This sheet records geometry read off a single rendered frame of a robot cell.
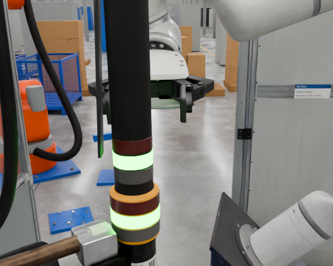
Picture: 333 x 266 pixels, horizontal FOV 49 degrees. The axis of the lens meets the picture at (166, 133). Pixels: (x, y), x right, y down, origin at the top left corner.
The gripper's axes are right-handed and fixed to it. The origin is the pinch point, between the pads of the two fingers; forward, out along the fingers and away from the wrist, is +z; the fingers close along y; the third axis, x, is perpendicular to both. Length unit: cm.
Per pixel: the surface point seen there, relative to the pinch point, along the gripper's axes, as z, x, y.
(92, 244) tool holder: 17.2, -3.8, 3.2
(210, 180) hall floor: -280, -218, -31
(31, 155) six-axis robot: -290, -190, 161
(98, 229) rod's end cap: 15.7, -3.7, 3.0
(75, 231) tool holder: 15.7, -3.9, 5.0
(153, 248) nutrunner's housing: 14.6, -7.1, -1.3
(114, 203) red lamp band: 14.5, -2.0, 1.7
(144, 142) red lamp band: 13.2, 3.1, -1.1
